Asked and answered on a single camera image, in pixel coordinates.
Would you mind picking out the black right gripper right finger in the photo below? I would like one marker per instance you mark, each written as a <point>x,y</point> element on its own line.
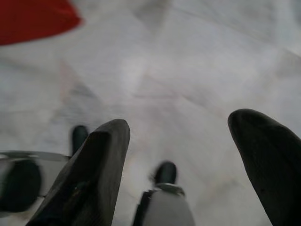
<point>270,153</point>

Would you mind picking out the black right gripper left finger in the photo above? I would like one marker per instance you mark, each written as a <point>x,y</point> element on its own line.
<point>94,169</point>

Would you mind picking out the red square pillow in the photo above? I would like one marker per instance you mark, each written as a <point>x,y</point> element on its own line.
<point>35,18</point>

